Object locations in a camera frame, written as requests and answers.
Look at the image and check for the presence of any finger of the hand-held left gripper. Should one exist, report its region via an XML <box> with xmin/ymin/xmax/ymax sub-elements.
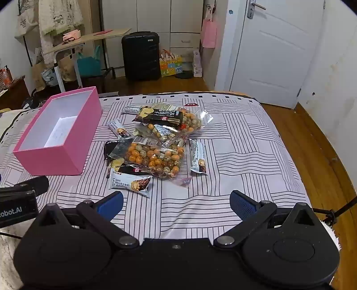
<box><xmin>0</xmin><ymin>176</ymin><xmax>50</xmax><ymax>196</ymax></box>

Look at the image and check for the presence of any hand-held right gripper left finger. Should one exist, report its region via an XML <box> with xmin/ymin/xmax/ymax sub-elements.
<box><xmin>36</xmin><ymin>191</ymin><xmax>140</xmax><ymax>247</ymax></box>

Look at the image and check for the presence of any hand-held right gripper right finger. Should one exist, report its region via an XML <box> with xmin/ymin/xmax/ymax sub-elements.
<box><xmin>213</xmin><ymin>190</ymin><xmax>320</xmax><ymax>247</ymax></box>

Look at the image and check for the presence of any pink cardboard box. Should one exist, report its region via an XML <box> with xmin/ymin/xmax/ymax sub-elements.
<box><xmin>13</xmin><ymin>86</ymin><xmax>102</xmax><ymax>176</ymax></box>

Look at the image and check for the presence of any plain black snack packet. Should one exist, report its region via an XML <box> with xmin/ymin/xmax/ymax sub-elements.
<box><xmin>104</xmin><ymin>139</ymin><xmax>133</xmax><ymax>160</ymax></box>

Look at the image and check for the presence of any black cracker packet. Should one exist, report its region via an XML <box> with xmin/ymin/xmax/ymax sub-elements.
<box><xmin>132</xmin><ymin>107</ymin><xmax>185</xmax><ymax>130</ymax></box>
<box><xmin>107</xmin><ymin>158</ymin><xmax>145</xmax><ymax>176</ymax></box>

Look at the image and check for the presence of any white fluffy blanket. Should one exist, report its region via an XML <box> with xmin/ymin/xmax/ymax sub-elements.
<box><xmin>0</xmin><ymin>224</ymin><xmax>27</xmax><ymax>290</ymax></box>

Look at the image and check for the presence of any black tripod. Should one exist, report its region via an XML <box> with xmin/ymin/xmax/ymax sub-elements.
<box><xmin>311</xmin><ymin>195</ymin><xmax>357</xmax><ymax>226</ymax></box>

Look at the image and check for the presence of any wooden dresser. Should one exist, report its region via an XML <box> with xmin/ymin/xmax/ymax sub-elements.
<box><xmin>0</xmin><ymin>75</ymin><xmax>30</xmax><ymax>110</ymax></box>

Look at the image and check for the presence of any brown paper bag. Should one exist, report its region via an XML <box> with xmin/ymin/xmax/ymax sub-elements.
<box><xmin>31</xmin><ymin>61</ymin><xmax>48</xmax><ymax>91</ymax></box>
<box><xmin>57</xmin><ymin>53</ymin><xmax>79</xmax><ymax>81</ymax></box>

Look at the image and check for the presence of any orange drink bottle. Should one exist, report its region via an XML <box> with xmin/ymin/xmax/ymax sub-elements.
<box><xmin>0</xmin><ymin>65</ymin><xmax>12</xmax><ymax>87</ymax></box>

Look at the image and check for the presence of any teal shopping bag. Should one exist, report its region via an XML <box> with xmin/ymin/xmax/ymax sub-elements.
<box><xmin>77</xmin><ymin>46</ymin><xmax>102</xmax><ymax>79</ymax></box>

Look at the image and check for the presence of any white and pink packet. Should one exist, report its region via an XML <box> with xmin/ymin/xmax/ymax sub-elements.
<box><xmin>192</xmin><ymin>50</ymin><xmax>202</xmax><ymax>78</ymax></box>

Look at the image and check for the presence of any colourful gift bag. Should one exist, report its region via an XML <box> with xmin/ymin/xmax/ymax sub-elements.
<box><xmin>159</xmin><ymin>50</ymin><xmax>183</xmax><ymax>78</ymax></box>

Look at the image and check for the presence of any black suitcase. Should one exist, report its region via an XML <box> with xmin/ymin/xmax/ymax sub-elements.
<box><xmin>121</xmin><ymin>31</ymin><xmax>162</xmax><ymax>82</ymax></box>

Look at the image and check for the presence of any folding table with wooden top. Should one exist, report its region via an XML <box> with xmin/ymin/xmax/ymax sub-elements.
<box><xmin>42</xmin><ymin>28</ymin><xmax>132</xmax><ymax>94</ymax></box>

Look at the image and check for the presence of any white door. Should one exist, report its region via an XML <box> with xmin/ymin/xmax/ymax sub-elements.
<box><xmin>215</xmin><ymin>0</ymin><xmax>325</xmax><ymax>110</ymax></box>

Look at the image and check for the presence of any pink pencil case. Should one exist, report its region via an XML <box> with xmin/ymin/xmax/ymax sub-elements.
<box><xmin>62</xmin><ymin>30</ymin><xmax>82</xmax><ymax>42</ymax></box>

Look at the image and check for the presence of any beige tote bag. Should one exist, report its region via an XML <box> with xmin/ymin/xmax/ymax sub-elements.
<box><xmin>15</xmin><ymin>11</ymin><xmax>39</xmax><ymax>38</ymax></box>

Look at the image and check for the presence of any white lace garment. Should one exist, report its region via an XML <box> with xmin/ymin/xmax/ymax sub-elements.
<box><xmin>37</xmin><ymin>0</ymin><xmax>84</xmax><ymax>66</ymax></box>

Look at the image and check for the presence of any pink hanging bag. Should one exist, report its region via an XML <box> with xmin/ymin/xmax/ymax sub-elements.
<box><xmin>201</xmin><ymin>18</ymin><xmax>217</xmax><ymax>48</ymax></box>

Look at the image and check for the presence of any white wardrobe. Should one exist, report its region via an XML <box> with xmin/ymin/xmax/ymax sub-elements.
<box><xmin>102</xmin><ymin>0</ymin><xmax>204</xmax><ymax>70</ymax></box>

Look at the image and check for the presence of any metal door handle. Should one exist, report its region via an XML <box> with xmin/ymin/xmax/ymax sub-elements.
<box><xmin>247</xmin><ymin>0</ymin><xmax>267</xmax><ymax>19</ymax></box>

